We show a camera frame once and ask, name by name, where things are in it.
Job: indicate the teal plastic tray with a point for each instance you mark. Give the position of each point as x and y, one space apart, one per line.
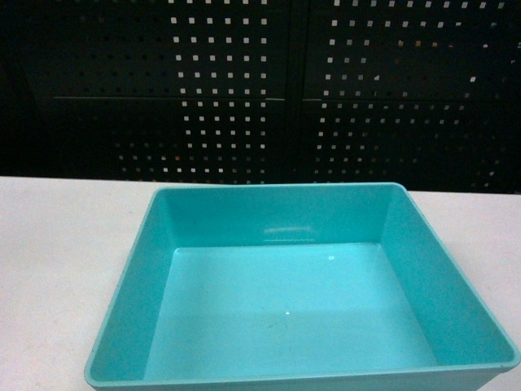
294 287

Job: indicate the black perforated panel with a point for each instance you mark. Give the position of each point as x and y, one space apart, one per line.
423 93

